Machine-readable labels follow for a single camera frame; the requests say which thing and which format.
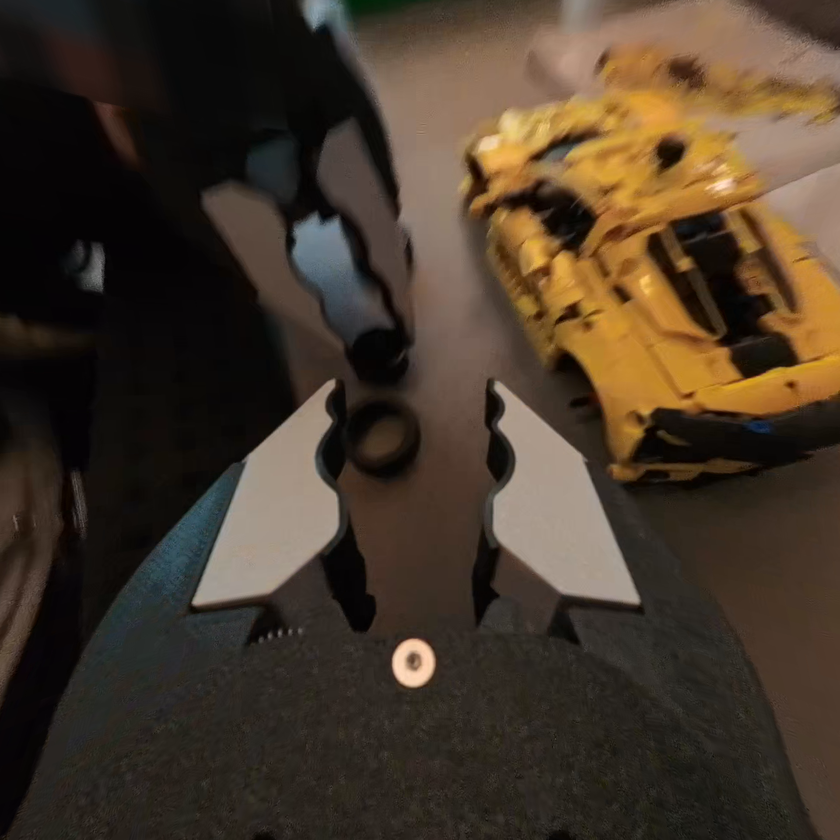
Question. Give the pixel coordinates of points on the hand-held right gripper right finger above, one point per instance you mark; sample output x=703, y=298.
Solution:
x=564, y=531

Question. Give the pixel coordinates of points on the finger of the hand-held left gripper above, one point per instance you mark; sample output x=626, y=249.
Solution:
x=374, y=223
x=262, y=243

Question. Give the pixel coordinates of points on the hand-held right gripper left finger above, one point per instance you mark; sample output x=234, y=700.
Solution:
x=262, y=525

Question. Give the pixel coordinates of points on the black toy car tyre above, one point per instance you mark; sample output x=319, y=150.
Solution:
x=358, y=453

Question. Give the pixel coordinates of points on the black ridged toy part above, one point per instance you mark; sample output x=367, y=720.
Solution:
x=380, y=358

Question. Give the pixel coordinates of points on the yellow toy brick car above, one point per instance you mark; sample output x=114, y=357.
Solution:
x=623, y=275

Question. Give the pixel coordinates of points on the grey desk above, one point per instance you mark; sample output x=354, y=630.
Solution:
x=446, y=98

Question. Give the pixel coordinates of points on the brown fleece-lined jacket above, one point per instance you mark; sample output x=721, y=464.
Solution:
x=39, y=334

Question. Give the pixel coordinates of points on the large car print booklet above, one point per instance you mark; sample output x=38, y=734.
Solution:
x=558, y=59

